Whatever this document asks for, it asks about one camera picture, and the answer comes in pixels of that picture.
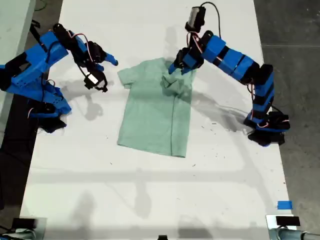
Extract small black box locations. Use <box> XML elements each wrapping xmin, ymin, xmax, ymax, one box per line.
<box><xmin>11</xmin><ymin>217</ymin><xmax>37</xmax><ymax>229</ymax></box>
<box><xmin>275</xmin><ymin>216</ymin><xmax>301</xmax><ymax>227</ymax></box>

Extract pale side table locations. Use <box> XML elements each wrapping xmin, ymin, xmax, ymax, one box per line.
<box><xmin>0</xmin><ymin>0</ymin><xmax>38</xmax><ymax>148</ymax></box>

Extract black stand leg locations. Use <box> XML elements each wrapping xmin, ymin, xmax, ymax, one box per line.
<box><xmin>29</xmin><ymin>20</ymin><xmax>43</xmax><ymax>47</ymax></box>

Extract blue tape strip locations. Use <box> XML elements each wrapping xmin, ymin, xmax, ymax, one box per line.
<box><xmin>277</xmin><ymin>200</ymin><xmax>293</xmax><ymax>210</ymax></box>

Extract black camera cable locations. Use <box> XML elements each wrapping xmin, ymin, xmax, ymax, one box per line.
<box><xmin>74</xmin><ymin>49</ymin><xmax>88</xmax><ymax>78</ymax></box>
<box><xmin>199</xmin><ymin>1</ymin><xmax>222</xmax><ymax>40</ymax></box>

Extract grey blue rounded object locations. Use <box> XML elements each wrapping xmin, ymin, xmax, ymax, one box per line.
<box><xmin>268</xmin><ymin>227</ymin><xmax>320</xmax><ymax>240</ymax></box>
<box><xmin>0</xmin><ymin>228</ymin><xmax>38</xmax><ymax>240</ymax></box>

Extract black silver camera box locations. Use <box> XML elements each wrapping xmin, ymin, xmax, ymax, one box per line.
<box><xmin>184</xmin><ymin>6</ymin><xmax>207</xmax><ymax>32</ymax></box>

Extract black camera box with label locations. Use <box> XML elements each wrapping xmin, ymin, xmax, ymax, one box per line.
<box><xmin>83</xmin><ymin>72</ymin><xmax>109</xmax><ymax>93</ymax></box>

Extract pale green t-shirt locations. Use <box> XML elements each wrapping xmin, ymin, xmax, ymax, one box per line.
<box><xmin>116</xmin><ymin>57</ymin><xmax>198</xmax><ymax>159</ymax></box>

